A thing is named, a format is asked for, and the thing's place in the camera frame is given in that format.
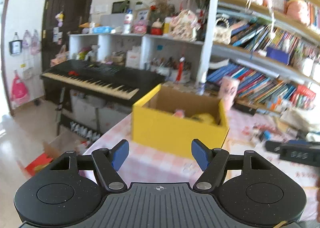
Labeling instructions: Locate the yellow cardboard box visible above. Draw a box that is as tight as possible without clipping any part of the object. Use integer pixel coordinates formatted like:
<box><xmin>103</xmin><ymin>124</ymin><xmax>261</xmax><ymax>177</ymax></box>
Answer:
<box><xmin>131</xmin><ymin>85</ymin><xmax>229</xmax><ymax>158</ymax></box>

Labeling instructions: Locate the dark wooden door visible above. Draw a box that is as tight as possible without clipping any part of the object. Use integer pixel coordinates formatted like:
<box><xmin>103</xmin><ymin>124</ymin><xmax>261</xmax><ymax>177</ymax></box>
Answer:
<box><xmin>41</xmin><ymin>0</ymin><xmax>92</xmax><ymax>71</ymax></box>

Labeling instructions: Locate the red book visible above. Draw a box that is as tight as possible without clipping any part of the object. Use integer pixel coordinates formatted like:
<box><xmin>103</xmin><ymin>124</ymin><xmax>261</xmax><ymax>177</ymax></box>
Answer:
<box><xmin>296</xmin><ymin>85</ymin><xmax>316</xmax><ymax>100</ymax></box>

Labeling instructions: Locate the white shelf unit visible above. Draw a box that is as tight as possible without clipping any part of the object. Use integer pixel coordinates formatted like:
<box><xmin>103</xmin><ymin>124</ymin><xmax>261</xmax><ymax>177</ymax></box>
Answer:
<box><xmin>69</xmin><ymin>0</ymin><xmax>218</xmax><ymax>86</ymax></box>

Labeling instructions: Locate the pink cylindrical container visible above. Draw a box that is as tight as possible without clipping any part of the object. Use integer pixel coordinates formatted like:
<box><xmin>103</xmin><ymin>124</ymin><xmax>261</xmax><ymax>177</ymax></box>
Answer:
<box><xmin>218</xmin><ymin>76</ymin><xmax>240</xmax><ymax>111</ymax></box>

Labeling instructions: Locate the row of books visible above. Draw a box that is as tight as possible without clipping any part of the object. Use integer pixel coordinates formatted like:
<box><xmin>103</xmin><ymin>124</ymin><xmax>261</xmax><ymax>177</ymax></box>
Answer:
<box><xmin>206</xmin><ymin>62</ymin><xmax>297</xmax><ymax>104</ymax></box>

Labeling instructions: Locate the black electronic keyboard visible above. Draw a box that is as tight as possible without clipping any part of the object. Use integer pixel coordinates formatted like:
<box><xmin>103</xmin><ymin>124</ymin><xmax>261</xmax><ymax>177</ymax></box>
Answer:
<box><xmin>41</xmin><ymin>60</ymin><xmax>165</xmax><ymax>106</ymax></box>

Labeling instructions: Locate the white blue spray bottle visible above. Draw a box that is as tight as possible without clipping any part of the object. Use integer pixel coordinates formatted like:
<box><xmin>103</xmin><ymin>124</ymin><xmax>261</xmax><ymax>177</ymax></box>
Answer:
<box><xmin>196</xmin><ymin>82</ymin><xmax>205</xmax><ymax>95</ymax></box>

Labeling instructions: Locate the pink cartoon desk mat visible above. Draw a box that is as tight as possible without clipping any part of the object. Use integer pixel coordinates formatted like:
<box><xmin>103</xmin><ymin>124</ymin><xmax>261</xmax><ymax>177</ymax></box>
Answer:
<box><xmin>82</xmin><ymin>107</ymin><xmax>320</xmax><ymax>221</ymax></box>

